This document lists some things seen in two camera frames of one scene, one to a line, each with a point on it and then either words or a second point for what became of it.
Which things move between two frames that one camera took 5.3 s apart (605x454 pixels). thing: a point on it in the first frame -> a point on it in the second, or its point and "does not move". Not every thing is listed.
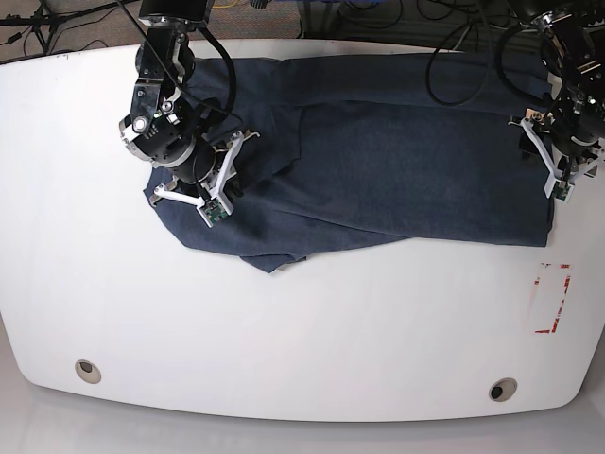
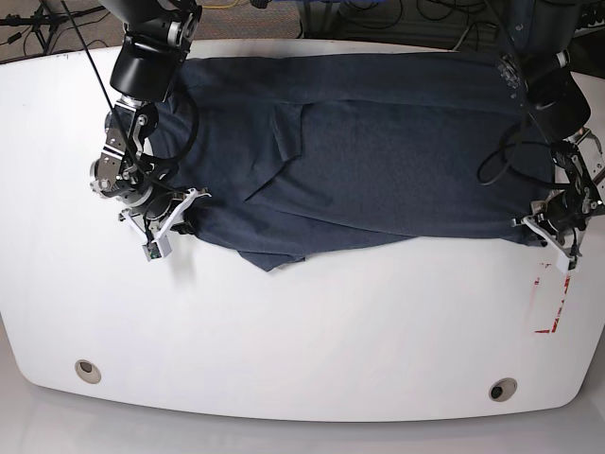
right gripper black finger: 233,184 -> 183,228
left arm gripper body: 560,182 -> 561,218
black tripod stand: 44,23 does not move
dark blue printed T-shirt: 344,148 does not move
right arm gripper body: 209,196 -> 155,218
